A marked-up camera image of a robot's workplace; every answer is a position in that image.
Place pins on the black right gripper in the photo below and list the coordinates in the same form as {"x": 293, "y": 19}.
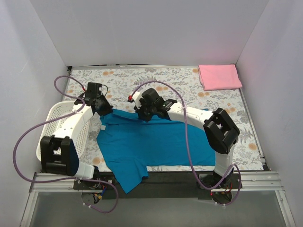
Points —
{"x": 144, "y": 114}

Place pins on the teal blue t shirt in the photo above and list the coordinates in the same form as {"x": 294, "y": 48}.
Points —
{"x": 129, "y": 146}

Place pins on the aluminium table frame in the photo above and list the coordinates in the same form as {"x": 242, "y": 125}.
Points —
{"x": 261, "y": 203}

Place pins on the black front mounting rail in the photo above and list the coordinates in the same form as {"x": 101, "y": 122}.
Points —
{"x": 165, "y": 185}

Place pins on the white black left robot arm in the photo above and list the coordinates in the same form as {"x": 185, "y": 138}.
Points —
{"x": 58, "y": 151}

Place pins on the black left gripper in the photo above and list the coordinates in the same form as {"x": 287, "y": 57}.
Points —
{"x": 104, "y": 109}

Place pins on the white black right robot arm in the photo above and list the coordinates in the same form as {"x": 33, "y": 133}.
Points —
{"x": 221, "y": 131}

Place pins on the folded pink t shirt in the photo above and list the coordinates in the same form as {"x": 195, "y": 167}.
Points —
{"x": 219, "y": 77}

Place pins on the white perforated plastic basket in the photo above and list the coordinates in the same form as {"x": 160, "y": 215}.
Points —
{"x": 68, "y": 120}

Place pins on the floral patterned table mat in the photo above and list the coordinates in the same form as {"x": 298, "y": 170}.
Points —
{"x": 179, "y": 83}

